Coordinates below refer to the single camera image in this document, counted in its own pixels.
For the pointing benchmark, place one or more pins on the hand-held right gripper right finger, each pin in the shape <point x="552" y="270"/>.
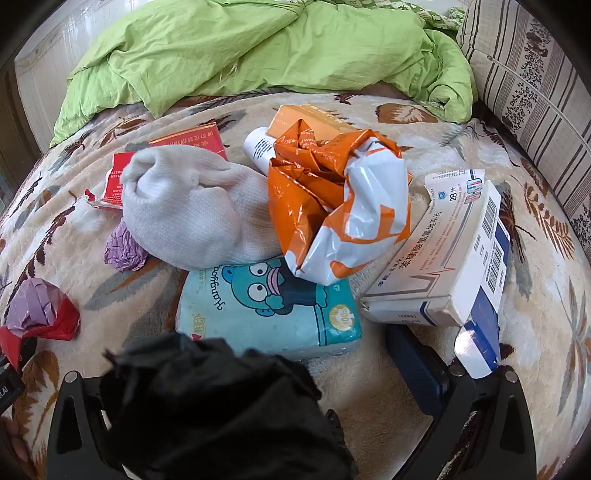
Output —
<point x="415" y="369"/>

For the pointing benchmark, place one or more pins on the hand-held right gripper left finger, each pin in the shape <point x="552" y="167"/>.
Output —
<point x="69" y="424"/>

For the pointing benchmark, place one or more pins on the white medicine box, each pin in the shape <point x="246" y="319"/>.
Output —
<point x="443" y="258"/>

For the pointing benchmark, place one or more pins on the black cloth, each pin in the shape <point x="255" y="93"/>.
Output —
<point x="217" y="415"/>

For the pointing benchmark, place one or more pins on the purple paper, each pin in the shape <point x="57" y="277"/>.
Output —
<point x="122" y="247"/>

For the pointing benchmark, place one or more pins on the orange medicine box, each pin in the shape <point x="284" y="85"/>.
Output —
<point x="323" y="117"/>

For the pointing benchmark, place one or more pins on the white spray bottle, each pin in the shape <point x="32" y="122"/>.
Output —
<point x="257" y="147"/>

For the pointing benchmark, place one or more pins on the person's left hand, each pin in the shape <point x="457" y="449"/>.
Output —
<point x="10" y="436"/>

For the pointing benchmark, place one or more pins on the crumpled purple and red wrapper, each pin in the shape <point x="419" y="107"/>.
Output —
<point x="37" y="309"/>

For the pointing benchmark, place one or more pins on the blue and white box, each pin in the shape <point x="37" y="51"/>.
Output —
<point x="485" y="323"/>

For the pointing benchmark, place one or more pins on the leaf printed blanket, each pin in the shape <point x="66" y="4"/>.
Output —
<point x="545" y="323"/>

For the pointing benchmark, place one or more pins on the orange and white plastic bag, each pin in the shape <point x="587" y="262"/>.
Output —
<point x="360" y="221"/>

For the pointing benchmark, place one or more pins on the cartoon printed tissue pack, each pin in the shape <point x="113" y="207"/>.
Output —
<point x="258" y="318"/>

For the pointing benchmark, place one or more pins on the torn red cigarette box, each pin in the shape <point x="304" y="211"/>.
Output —
<point x="113" y="180"/>

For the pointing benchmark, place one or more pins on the wooden glass door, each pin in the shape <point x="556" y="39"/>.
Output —
<point x="16" y="138"/>

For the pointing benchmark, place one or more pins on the white knit sock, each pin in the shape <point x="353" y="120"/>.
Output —
<point x="194" y="207"/>

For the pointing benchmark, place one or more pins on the striped floral cushion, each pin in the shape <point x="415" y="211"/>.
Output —
<point x="531" y="92"/>

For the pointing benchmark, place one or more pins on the green patterned quilt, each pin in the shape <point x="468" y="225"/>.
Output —
<point x="434" y="14"/>

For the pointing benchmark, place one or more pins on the green duvet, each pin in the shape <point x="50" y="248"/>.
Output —
<point x="240" y="50"/>

